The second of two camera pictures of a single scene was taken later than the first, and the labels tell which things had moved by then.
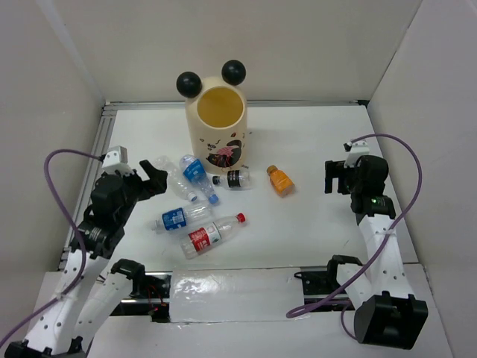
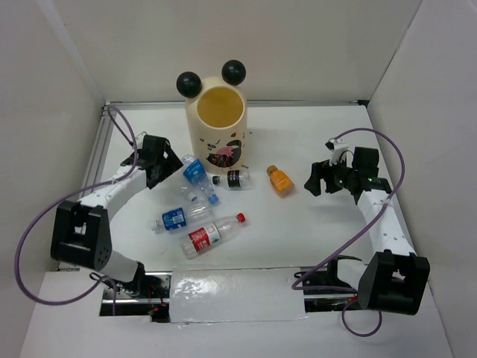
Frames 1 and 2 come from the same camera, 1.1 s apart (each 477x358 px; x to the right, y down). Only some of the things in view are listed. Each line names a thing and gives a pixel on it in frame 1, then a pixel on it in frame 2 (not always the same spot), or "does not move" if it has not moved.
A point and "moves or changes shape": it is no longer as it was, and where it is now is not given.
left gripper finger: x=158 y=184 -> x=173 y=159
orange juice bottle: x=283 y=185 does not move
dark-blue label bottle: x=181 y=217 does not move
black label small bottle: x=238 y=179 does not move
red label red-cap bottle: x=197 y=242 does not move
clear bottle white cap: x=192 y=197 moves or changes shape
